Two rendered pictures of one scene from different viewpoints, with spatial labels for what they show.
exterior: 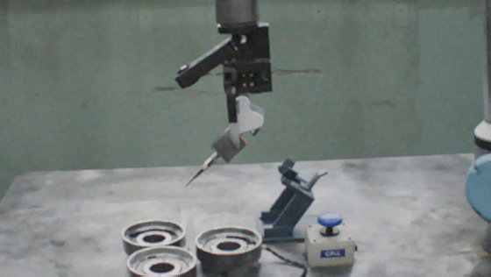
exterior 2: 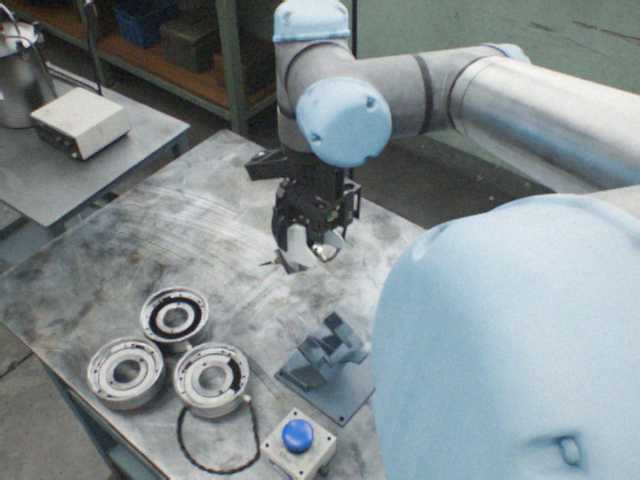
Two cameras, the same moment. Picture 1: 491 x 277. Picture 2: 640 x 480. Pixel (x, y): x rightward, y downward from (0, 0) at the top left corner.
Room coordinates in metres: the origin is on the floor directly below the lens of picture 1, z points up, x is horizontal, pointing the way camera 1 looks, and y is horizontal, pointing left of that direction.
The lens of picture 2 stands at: (0.91, -0.36, 1.55)
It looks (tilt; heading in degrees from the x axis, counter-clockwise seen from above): 46 degrees down; 42
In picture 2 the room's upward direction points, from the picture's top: straight up
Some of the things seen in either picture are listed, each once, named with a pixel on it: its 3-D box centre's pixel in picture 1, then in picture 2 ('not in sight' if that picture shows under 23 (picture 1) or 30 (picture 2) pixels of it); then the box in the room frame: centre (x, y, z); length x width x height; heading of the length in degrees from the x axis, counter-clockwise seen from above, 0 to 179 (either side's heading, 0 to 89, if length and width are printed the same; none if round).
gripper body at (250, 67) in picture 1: (245, 59); (316, 183); (1.32, 0.00, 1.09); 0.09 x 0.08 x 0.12; 89
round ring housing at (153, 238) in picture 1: (154, 243); (176, 320); (1.16, 0.16, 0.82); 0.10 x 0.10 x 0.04
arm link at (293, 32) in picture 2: not in sight; (312, 59); (1.32, 0.02, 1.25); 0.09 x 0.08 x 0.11; 55
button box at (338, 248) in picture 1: (332, 244); (301, 451); (1.14, -0.13, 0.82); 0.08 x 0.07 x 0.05; 94
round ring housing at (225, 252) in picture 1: (229, 251); (213, 381); (1.13, 0.04, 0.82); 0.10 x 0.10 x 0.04
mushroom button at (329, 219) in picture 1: (329, 230); (298, 440); (1.14, -0.12, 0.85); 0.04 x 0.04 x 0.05
